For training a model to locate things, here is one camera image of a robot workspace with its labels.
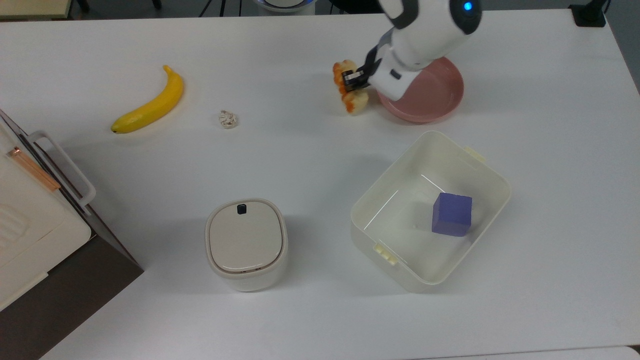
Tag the pink round plate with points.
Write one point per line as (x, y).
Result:
(435, 100)

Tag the cream appliance with door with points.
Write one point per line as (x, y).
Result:
(35, 235)

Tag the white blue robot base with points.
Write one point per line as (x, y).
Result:
(285, 4)

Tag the white plastic storage bin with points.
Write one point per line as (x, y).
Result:
(395, 260)

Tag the purple cube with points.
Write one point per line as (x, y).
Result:
(452, 215)

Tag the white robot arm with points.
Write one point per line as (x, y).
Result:
(435, 25)

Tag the cream lidded trash can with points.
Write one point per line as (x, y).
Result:
(246, 245)

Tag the black corner clamp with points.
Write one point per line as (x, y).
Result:
(590, 14)

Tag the yellow banana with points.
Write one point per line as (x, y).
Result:
(152, 106)

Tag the black tripod legs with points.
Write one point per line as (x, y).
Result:
(220, 6)

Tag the small crumpled white object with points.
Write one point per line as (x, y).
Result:
(228, 119)

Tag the orange bread slice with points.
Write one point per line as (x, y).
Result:
(356, 102)

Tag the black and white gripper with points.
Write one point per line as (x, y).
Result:
(397, 72)

